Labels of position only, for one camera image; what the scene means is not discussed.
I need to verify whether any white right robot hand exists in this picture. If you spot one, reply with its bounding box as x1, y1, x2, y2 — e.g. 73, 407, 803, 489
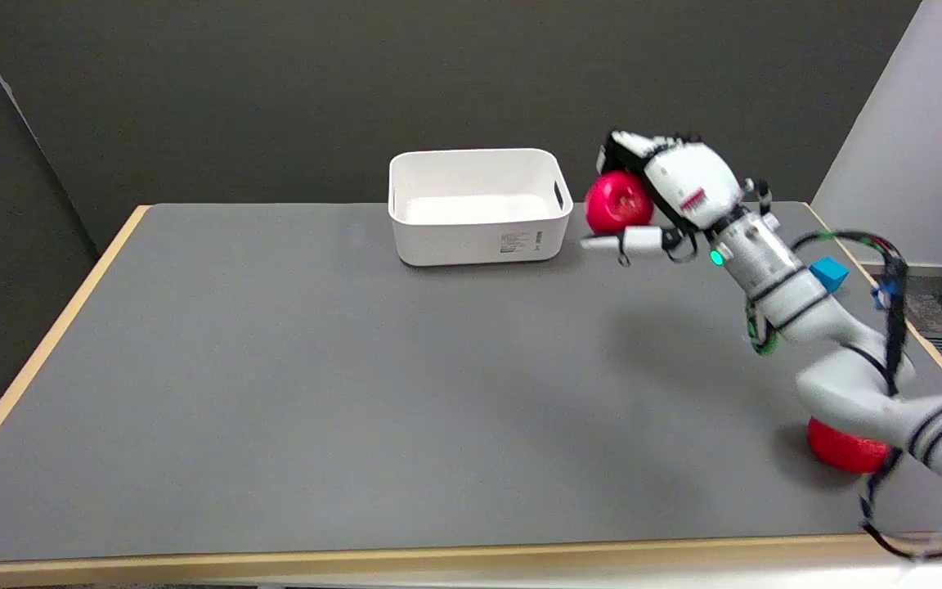
580, 130, 745, 266

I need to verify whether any blue cube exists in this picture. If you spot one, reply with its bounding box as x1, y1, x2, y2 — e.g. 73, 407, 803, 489
810, 257, 850, 294

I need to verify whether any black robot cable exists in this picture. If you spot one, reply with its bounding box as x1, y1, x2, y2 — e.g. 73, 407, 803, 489
790, 231, 942, 560

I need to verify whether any red apple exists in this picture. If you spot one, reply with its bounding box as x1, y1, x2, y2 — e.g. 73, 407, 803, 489
585, 170, 655, 236

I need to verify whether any white plastic box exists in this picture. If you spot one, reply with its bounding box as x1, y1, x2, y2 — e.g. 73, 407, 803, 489
388, 148, 575, 268

